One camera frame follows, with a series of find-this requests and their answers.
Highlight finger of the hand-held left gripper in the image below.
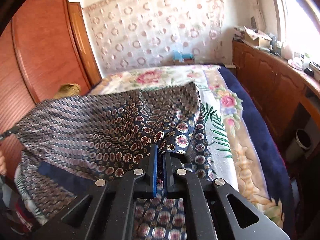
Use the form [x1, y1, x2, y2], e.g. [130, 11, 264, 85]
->
[0, 126, 20, 142]

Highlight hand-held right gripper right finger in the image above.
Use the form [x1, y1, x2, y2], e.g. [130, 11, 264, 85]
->
[162, 152, 292, 240]

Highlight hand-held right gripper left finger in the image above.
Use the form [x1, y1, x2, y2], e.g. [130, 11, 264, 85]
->
[32, 144, 158, 240]

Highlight navy circle-patterned shirt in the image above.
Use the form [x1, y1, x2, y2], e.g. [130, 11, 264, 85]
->
[15, 81, 218, 240]

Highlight person's left hand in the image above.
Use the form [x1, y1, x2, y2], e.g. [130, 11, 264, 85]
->
[0, 152, 7, 176]

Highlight brown patterned pillow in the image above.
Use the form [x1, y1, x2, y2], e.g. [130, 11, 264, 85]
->
[53, 83, 82, 100]

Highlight floral leaf-print blanket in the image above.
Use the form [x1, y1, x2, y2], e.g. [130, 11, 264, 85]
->
[14, 65, 285, 230]

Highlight wooden slatted wardrobe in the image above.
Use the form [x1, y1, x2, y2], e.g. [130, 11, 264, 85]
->
[0, 0, 102, 180]

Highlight navy bed sheet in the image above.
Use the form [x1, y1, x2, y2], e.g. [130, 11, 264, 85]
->
[219, 66, 298, 238]

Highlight cardboard box with blue bags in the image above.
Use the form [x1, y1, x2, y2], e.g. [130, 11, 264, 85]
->
[172, 51, 195, 65]

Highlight white trash bin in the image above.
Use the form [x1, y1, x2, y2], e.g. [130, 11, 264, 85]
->
[286, 129, 312, 165]

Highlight long wooden cabinet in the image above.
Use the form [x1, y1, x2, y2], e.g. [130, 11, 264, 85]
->
[232, 39, 320, 178]

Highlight sheer circle-patterned curtain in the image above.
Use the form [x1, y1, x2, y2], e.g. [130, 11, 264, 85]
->
[84, 0, 225, 72]

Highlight floral storage box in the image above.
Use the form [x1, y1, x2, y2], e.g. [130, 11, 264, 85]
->
[234, 26, 248, 40]

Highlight open cardboard box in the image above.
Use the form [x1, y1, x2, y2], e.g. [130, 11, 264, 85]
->
[244, 27, 272, 48]

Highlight pale pink cap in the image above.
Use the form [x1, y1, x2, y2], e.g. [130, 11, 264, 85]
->
[287, 57, 304, 69]

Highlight green-capped clear bottle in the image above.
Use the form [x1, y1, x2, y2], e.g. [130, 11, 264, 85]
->
[302, 54, 311, 72]

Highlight tied window curtain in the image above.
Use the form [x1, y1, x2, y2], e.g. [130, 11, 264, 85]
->
[235, 0, 265, 30]

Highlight wooden-framed window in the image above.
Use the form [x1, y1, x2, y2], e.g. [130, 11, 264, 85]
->
[269, 0, 320, 63]

